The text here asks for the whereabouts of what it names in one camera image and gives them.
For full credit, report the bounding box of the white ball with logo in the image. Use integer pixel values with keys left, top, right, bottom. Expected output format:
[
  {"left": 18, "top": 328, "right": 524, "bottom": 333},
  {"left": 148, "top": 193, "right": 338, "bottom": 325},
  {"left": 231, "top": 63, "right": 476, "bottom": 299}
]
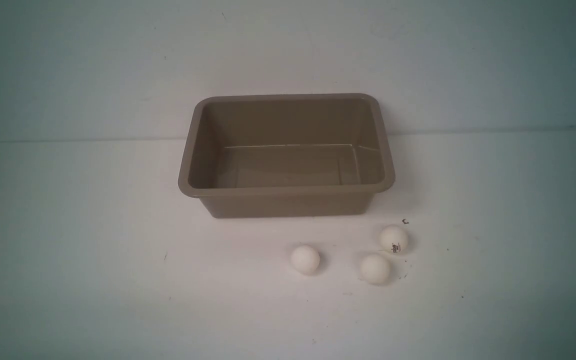
[{"left": 378, "top": 225, "right": 410, "bottom": 255}]

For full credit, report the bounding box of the brown plastic bin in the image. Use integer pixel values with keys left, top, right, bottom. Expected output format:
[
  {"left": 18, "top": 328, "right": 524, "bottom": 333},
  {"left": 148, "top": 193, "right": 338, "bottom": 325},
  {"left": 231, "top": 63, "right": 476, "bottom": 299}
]
[{"left": 177, "top": 93, "right": 396, "bottom": 219}]

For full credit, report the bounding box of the white table-tennis ball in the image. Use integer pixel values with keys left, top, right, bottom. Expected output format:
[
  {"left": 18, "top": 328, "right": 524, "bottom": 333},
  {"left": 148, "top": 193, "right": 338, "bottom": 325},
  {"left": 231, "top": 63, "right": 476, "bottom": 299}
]
[
  {"left": 289, "top": 244, "right": 321, "bottom": 276},
  {"left": 359, "top": 253, "right": 393, "bottom": 286}
]

